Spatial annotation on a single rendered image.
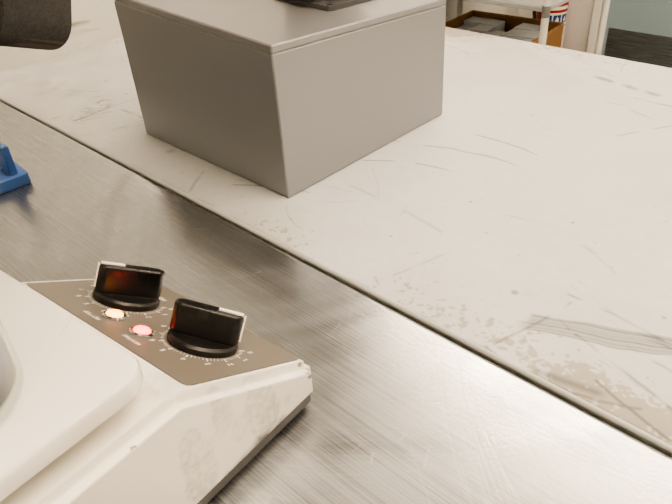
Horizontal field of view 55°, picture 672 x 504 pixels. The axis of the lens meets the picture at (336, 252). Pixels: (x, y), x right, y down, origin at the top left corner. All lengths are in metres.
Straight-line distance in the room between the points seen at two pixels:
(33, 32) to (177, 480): 0.17
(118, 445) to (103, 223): 0.29
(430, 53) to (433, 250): 0.22
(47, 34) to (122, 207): 0.28
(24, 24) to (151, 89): 0.36
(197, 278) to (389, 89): 0.23
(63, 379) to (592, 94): 0.56
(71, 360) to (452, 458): 0.17
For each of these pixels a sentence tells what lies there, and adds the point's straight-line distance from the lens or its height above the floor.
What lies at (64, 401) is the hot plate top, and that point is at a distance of 0.24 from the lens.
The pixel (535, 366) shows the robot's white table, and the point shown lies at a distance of 0.35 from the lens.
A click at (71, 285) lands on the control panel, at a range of 0.35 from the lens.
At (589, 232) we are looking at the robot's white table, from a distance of 0.46.
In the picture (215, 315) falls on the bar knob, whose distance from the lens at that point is 0.29.
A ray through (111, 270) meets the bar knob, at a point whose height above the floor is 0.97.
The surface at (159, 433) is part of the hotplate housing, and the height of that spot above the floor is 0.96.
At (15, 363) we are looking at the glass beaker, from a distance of 0.24.
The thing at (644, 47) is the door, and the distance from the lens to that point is 3.25.
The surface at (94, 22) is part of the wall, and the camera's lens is 1.87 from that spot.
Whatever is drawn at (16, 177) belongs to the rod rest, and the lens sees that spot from 0.59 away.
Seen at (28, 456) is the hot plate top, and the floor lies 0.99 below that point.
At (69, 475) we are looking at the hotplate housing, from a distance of 0.24.
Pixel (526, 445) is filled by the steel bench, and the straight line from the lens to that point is 0.32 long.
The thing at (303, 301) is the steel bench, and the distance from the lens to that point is 0.39.
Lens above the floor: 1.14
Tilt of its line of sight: 35 degrees down
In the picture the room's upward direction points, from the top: 4 degrees counter-clockwise
